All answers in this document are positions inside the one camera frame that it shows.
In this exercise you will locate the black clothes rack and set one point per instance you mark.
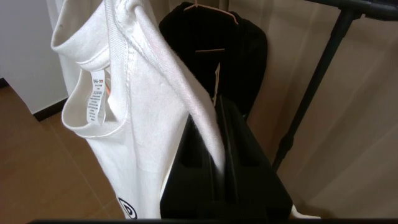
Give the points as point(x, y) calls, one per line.
point(323, 62)

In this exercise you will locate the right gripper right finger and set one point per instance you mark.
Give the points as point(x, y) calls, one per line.
point(255, 186)

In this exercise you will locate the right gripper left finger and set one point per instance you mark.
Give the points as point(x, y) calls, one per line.
point(186, 186)

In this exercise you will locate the white garment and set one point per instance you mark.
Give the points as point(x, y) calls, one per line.
point(146, 124)

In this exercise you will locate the black shorts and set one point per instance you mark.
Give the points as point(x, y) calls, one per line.
point(242, 62)

